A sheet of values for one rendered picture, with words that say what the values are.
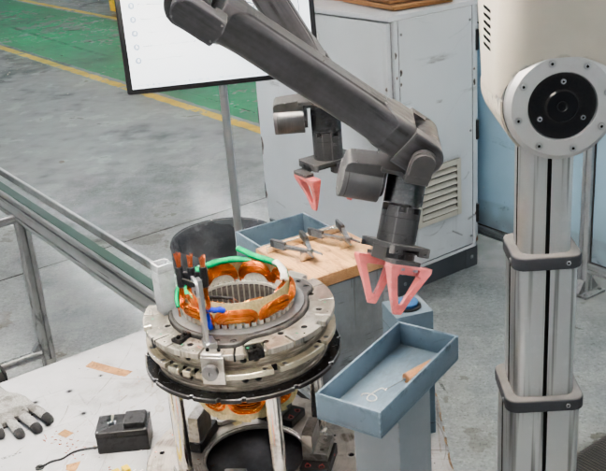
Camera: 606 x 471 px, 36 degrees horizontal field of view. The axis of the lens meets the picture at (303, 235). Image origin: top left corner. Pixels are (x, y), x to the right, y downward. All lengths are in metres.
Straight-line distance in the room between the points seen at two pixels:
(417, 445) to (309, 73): 0.61
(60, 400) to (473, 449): 1.51
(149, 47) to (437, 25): 1.61
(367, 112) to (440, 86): 2.63
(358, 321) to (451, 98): 2.23
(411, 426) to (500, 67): 0.55
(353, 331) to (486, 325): 2.01
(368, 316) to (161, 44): 1.03
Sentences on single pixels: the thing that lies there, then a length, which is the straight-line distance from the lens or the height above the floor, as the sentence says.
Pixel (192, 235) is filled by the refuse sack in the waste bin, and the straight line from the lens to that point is 3.42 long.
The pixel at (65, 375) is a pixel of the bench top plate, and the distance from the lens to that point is 2.09.
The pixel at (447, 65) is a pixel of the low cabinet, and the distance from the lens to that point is 3.87.
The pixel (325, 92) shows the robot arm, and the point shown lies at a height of 1.49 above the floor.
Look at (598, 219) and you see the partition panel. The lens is 3.91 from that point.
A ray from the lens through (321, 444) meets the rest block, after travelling 1.64.
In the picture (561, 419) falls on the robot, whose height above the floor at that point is 0.88.
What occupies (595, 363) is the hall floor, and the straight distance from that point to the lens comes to 3.56.
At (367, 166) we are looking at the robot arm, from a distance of 1.30.
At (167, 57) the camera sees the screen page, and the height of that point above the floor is 1.32.
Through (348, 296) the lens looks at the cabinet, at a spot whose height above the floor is 1.00.
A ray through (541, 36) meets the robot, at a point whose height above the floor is 1.53.
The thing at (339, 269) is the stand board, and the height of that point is 1.07.
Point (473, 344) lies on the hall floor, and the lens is 3.64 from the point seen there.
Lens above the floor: 1.78
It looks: 22 degrees down
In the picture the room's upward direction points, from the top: 5 degrees counter-clockwise
